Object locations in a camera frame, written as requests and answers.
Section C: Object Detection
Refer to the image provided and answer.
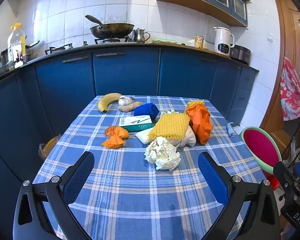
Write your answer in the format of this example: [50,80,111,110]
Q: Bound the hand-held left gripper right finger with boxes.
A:
[198,151,282,240]

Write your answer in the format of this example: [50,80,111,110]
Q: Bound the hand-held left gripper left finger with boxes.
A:
[14,151,95,240]

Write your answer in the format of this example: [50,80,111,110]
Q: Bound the red bucket with green rim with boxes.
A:
[240,126,282,174]

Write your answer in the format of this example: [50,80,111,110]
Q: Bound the white plastic bag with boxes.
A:
[169,125,197,147]

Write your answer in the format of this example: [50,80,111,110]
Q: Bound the small orange plastic bag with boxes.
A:
[101,126,129,149]

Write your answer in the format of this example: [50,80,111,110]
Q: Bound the large orange plastic bag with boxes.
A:
[186,104,213,145]

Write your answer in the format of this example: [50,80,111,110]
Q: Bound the large white tissue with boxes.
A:
[144,136,182,171]

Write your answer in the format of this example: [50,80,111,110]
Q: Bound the large yellow foam net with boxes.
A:
[147,112,190,140]

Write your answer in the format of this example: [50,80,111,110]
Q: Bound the cream foam sleeve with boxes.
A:
[134,129,158,145]

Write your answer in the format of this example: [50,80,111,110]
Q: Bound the small yellow foam net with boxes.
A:
[186,100,205,110]

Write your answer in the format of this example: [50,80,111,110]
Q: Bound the floor bin with orange liner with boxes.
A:
[38,134,62,161]

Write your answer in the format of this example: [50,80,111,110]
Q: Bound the blue plaid tablecloth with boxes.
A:
[32,95,280,240]

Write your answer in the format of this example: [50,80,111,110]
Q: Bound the light blue plastic hook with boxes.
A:
[226,122,237,137]

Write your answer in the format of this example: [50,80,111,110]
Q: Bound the green white cardboard box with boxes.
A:
[119,115,153,132]

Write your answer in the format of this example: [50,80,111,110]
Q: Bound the red floral cloth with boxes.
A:
[280,56,300,122]

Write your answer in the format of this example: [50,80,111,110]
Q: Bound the yellow banana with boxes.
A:
[97,93,123,113]

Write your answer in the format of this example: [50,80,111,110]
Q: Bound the beige ginger root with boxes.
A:
[117,101,143,112]

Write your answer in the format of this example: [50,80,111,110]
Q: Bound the white garlic bulb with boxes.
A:
[118,95,135,107]

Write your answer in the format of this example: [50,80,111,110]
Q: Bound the blue plastic bag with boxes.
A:
[134,102,160,120]

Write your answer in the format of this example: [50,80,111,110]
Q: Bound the blue kitchen base cabinet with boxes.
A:
[0,43,260,205]

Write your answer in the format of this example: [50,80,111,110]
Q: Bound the dark rice cooker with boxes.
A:
[230,44,251,65]

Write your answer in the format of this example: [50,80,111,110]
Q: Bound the wooden door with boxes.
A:
[260,0,300,140]

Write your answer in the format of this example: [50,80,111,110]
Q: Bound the white electric kettle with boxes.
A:
[213,26,235,55]

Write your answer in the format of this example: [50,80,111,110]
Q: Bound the gas stove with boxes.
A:
[44,36,130,55]

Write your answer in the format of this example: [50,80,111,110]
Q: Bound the cooking oil bottle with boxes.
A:
[7,22,27,70]

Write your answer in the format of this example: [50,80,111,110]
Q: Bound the black wok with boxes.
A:
[85,14,135,38]

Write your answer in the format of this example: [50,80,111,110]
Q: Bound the small metal kettle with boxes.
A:
[129,28,150,43]

